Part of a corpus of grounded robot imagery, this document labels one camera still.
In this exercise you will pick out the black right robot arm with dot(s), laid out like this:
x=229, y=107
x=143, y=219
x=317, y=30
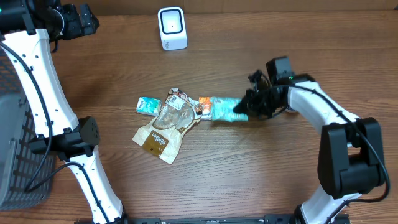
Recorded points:
x=351, y=167

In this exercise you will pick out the small teal tissue pack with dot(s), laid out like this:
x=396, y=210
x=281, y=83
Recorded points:
x=149, y=106

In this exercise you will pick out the white barcode scanner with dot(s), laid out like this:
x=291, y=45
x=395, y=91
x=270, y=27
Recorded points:
x=172, y=28

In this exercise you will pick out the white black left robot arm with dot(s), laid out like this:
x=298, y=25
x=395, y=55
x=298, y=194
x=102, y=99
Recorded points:
x=30, y=33

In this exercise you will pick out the beige brown cookie pouch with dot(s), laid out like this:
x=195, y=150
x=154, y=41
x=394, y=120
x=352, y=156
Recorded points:
x=163, y=136

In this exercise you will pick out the grey plastic mesh basket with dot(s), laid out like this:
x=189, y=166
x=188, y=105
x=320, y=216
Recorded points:
x=18, y=164

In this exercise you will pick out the small orange snack packet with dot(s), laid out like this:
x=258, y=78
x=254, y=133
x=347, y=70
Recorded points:
x=206, y=104

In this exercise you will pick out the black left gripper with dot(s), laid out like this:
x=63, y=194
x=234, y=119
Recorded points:
x=79, y=28

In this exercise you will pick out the green wet wipes pack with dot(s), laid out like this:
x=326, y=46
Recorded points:
x=222, y=110

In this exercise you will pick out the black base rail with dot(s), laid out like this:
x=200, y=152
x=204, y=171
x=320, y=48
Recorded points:
x=217, y=220

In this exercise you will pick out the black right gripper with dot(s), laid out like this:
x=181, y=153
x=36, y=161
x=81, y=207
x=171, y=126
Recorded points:
x=249, y=101

